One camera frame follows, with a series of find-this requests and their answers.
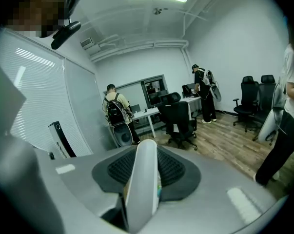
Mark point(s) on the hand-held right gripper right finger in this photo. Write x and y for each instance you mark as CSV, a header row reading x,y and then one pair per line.
x,y
210,199

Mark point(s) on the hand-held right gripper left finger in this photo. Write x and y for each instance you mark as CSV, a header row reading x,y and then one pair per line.
x,y
76,179

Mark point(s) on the white dustpan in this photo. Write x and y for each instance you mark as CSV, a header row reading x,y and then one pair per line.
x,y
268,125

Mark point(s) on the white tower air purifier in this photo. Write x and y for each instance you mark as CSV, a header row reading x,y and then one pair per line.
x,y
61,140

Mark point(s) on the person's grey clothing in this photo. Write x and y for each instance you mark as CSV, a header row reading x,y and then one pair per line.
x,y
15,179

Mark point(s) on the black backpack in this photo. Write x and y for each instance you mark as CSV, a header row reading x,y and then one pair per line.
x,y
117,111

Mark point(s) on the black office chair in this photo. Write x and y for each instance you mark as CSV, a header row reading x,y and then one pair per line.
x,y
266,99
178,121
248,99

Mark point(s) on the white window blinds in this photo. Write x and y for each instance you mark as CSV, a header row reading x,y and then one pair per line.
x,y
39,94

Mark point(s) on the white desk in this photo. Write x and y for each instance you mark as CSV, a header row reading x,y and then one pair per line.
x,y
149,112
193,101

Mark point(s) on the black monitor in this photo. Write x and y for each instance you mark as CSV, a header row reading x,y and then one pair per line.
x,y
188,89

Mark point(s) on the white backpack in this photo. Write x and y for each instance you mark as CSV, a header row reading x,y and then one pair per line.
x,y
207,78

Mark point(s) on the grey-framed interior window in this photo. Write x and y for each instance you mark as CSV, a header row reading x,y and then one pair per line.
x,y
154,84

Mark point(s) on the white ceiling pipes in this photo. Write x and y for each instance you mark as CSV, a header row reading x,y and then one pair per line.
x,y
142,46

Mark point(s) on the person's head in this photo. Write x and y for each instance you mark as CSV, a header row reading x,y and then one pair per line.
x,y
37,8

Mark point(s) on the white wall air vent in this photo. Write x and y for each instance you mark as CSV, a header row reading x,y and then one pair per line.
x,y
87,43

